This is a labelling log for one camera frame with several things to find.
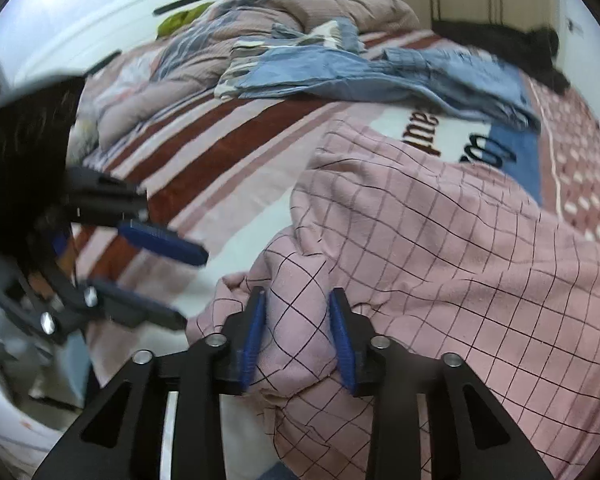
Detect pink checked pants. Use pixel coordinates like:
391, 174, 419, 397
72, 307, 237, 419
186, 119, 600, 479

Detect grey star pajama trousers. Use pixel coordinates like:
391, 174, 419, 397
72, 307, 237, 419
0, 308, 91, 479

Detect striped pink bed blanket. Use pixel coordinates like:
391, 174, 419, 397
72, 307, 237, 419
69, 27, 600, 480

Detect pink brown quilt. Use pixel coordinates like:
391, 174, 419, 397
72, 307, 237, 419
78, 0, 420, 148

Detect green cloth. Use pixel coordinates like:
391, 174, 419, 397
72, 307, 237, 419
157, 2, 211, 39

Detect white headboard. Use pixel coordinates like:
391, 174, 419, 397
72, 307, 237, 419
6, 0, 213, 87

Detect light blue denim jeans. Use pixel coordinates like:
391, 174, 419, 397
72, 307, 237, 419
216, 44, 542, 134

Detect black garment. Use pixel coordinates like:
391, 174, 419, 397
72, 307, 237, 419
432, 21, 570, 96

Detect white door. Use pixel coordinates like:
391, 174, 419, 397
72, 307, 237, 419
557, 0, 600, 123

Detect black camera box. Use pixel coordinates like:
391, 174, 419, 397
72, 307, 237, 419
0, 74, 85, 261

